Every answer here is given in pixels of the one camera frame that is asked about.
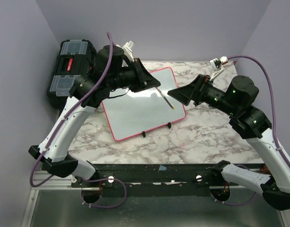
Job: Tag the pink framed whiteboard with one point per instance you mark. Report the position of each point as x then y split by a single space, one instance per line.
128 113

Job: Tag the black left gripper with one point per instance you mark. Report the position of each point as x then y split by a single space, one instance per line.
145 79

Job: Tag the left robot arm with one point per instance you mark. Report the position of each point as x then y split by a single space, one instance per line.
112 70

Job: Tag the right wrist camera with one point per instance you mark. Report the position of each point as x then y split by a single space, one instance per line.
218 66

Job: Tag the black toolbox clear lids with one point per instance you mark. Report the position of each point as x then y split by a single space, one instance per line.
75 58

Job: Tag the black mounting rail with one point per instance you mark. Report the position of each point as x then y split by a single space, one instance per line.
145 180

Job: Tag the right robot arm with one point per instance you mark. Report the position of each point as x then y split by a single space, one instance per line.
252 125

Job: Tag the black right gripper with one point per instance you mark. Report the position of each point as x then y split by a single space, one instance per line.
189 91

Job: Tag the blue tape piece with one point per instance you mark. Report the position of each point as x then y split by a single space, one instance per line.
162 168

